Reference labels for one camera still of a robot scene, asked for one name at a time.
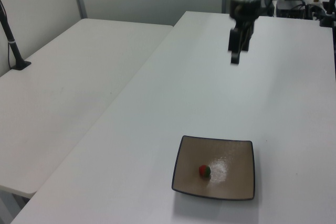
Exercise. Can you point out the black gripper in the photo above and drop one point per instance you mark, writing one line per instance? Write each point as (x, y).
(244, 10)

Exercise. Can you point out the red green toy strawberry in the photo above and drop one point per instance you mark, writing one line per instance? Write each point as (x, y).
(204, 171)

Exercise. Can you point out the brown square ceramic plate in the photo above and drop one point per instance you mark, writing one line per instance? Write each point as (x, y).
(225, 155)

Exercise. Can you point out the black equipment box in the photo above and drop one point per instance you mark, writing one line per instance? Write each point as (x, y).
(290, 9)

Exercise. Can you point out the black clamp stand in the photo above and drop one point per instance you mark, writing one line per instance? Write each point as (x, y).
(329, 11)

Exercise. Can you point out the white side table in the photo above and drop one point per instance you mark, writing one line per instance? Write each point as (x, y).
(65, 90)

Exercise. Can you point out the black pole stand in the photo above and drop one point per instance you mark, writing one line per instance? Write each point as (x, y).
(13, 48)

